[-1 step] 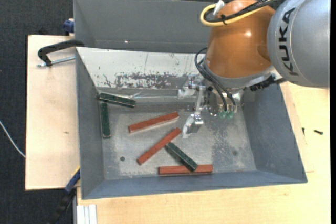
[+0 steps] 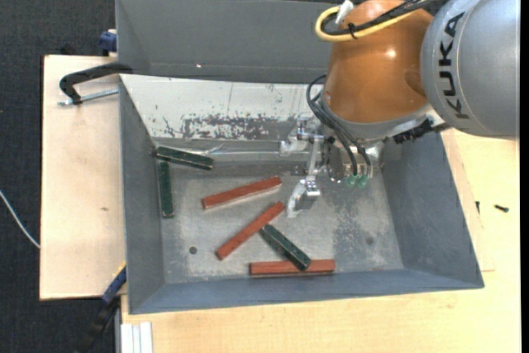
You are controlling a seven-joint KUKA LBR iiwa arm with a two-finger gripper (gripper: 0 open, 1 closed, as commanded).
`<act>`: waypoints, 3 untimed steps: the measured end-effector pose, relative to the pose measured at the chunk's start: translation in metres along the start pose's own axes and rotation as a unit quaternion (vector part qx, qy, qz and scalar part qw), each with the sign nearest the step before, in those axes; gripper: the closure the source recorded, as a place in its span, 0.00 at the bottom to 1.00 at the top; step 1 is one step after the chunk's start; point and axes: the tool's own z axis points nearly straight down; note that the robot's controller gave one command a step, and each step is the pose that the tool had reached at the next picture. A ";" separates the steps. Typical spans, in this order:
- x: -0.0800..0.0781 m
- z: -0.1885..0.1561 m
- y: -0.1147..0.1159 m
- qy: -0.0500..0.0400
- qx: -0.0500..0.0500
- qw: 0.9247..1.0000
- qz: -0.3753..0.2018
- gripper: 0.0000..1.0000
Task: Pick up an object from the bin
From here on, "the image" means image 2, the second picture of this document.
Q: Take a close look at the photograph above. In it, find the dark green flat block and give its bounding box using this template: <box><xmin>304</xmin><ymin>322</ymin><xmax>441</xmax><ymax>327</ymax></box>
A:
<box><xmin>258</xmin><ymin>223</ymin><xmax>312</xmax><ymax>272</ymax></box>
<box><xmin>154</xmin><ymin>145</ymin><xmax>215</xmax><ymax>171</ymax></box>
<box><xmin>157</xmin><ymin>160</ymin><xmax>176</xmax><ymax>220</ymax></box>

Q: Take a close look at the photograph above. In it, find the black cylinder on white bracket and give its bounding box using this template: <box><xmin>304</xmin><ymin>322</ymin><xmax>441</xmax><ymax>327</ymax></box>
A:
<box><xmin>387</xmin><ymin>114</ymin><xmax>446</xmax><ymax>145</ymax></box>

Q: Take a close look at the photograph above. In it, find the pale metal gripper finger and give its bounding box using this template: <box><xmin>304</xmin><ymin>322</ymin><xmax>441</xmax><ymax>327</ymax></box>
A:
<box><xmin>279</xmin><ymin>123</ymin><xmax>317</xmax><ymax>157</ymax></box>
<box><xmin>286</xmin><ymin>176</ymin><xmax>322</xmax><ymax>219</ymax></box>

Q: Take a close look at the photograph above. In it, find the grey metal bin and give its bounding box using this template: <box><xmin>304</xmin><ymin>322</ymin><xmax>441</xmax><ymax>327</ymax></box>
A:
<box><xmin>114</xmin><ymin>0</ymin><xmax>485</xmax><ymax>315</ymax></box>

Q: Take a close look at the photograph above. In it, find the pale wood flat board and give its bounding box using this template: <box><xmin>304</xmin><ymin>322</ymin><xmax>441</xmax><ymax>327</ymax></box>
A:
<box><xmin>39</xmin><ymin>55</ymin><xmax>127</xmax><ymax>301</ymax></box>

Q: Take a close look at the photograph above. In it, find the red-brown flat block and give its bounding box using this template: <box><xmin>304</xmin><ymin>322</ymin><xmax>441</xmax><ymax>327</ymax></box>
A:
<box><xmin>214</xmin><ymin>200</ymin><xmax>287</xmax><ymax>262</ymax></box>
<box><xmin>200</xmin><ymin>175</ymin><xmax>284</xmax><ymax>212</ymax></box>
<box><xmin>248</xmin><ymin>258</ymin><xmax>337</xmax><ymax>278</ymax></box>

